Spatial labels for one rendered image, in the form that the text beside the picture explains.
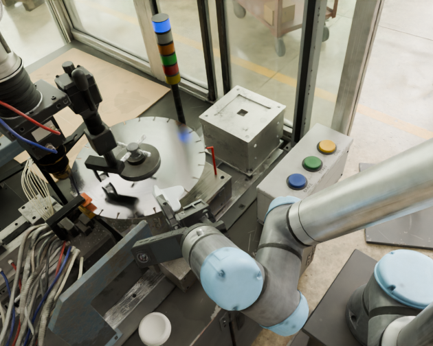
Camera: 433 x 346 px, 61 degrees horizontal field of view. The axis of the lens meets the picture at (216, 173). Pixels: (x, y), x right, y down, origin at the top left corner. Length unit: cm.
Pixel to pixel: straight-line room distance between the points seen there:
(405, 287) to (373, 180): 26
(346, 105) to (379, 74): 187
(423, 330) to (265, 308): 20
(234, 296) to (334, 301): 46
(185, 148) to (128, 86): 65
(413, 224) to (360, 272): 107
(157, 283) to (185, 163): 30
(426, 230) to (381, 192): 152
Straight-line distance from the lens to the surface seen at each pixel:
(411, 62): 305
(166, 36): 102
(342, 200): 54
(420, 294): 72
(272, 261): 59
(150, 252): 68
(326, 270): 180
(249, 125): 104
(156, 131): 98
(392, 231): 196
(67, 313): 75
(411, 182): 49
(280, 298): 57
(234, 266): 49
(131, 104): 143
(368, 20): 88
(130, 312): 94
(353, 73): 95
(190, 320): 91
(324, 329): 90
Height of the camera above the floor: 160
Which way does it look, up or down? 49 degrees down
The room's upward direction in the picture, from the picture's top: 8 degrees counter-clockwise
